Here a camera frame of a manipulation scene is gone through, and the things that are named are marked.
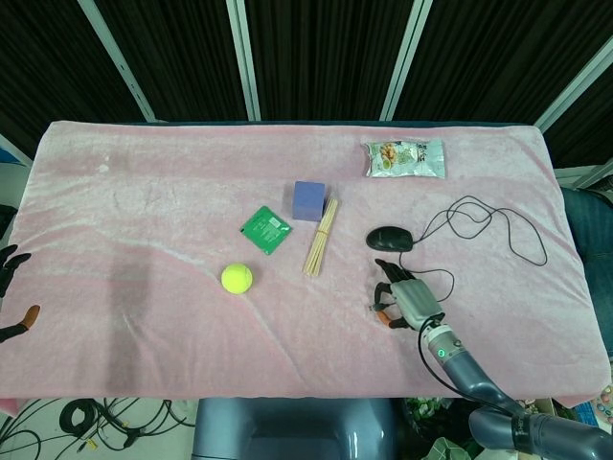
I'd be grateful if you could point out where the bundle of wooden sticks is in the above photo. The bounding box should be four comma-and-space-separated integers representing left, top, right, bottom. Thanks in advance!
302, 197, 341, 278

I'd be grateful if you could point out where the white frame post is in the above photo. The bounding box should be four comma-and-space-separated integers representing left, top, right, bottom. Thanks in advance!
380, 0, 432, 121
535, 35, 613, 133
79, 0, 157, 122
227, 0, 262, 121

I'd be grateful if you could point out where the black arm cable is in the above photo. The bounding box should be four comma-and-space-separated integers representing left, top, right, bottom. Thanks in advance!
418, 318, 480, 399

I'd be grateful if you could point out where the black computer mouse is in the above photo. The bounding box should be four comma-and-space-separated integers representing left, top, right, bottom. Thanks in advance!
366, 225, 415, 253

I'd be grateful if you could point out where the green white snack bag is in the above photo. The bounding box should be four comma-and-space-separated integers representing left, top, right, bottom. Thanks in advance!
361, 137, 446, 179

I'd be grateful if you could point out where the coiled black floor cable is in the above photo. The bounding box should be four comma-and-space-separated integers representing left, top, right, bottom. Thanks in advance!
59, 400, 104, 435

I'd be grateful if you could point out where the green foil packet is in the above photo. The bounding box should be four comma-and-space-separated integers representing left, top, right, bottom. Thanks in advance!
239, 205, 294, 257

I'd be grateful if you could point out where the artificial green plant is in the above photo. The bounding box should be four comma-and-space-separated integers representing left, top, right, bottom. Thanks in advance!
404, 397, 480, 460

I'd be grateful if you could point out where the loose black floor cable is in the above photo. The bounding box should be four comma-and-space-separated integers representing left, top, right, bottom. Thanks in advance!
0, 397, 197, 454

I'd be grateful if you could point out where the black mouse cable with plug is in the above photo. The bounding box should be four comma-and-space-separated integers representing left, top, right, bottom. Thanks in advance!
368, 195, 549, 312

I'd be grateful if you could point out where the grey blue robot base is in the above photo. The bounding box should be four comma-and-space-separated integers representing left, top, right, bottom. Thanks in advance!
193, 397, 398, 460

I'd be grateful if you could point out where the pink plush table cloth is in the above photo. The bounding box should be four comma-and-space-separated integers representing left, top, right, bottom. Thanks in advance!
0, 120, 613, 414

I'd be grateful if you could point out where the colourful printed box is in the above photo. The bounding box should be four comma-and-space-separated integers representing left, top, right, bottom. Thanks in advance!
572, 382, 613, 426

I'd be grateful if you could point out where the purple foam cube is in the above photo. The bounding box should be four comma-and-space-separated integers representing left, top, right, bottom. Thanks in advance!
291, 180, 329, 222

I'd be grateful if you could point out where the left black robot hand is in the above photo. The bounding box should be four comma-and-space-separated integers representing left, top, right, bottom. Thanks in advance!
0, 243, 42, 342

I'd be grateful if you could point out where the dark blue chair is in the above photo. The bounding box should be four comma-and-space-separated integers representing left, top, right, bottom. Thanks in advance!
559, 186, 613, 358

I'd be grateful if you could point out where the yellow tennis ball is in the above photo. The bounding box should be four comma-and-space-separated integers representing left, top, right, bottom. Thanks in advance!
220, 263, 254, 295

